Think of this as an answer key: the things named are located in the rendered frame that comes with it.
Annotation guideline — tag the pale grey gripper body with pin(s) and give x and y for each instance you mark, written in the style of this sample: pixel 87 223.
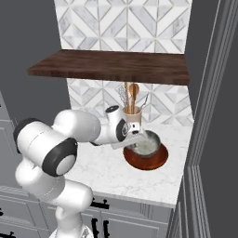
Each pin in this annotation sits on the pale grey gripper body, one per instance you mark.
pixel 127 142

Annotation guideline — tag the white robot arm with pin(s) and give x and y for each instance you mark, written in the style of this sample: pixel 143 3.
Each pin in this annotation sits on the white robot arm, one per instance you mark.
pixel 46 145

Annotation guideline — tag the grey metal bowl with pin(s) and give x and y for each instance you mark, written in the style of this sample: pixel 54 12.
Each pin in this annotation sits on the grey metal bowl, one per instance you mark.
pixel 148 145

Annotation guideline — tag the large brown bowl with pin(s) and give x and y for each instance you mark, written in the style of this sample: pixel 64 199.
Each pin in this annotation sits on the large brown bowl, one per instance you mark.
pixel 145 162

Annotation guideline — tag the low grey cabinet panel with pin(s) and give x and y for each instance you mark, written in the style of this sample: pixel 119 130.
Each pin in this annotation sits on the low grey cabinet panel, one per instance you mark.
pixel 181 210

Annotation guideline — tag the tall grey cabinet door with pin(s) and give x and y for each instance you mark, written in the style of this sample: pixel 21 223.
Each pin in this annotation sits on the tall grey cabinet door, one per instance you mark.
pixel 217 102

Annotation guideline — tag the grey cabinet run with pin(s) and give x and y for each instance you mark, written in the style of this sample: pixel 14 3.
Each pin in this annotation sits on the grey cabinet run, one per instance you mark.
pixel 12 210

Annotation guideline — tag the beige utensil pot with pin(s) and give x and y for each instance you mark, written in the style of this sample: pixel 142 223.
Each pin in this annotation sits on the beige utensil pot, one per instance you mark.
pixel 136 117

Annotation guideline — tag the wooden spatula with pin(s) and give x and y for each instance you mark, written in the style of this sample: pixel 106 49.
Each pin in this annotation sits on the wooden spatula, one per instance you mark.
pixel 126 96

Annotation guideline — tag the wooden spoon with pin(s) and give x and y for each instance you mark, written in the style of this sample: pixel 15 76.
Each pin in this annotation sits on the wooden spoon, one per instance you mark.
pixel 134 91

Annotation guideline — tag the grey drawer front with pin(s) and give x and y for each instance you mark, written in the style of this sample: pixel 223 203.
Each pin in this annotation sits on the grey drawer front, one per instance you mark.
pixel 133 206

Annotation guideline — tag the dark wooden shelf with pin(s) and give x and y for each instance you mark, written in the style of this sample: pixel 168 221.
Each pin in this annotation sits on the dark wooden shelf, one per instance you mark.
pixel 111 66

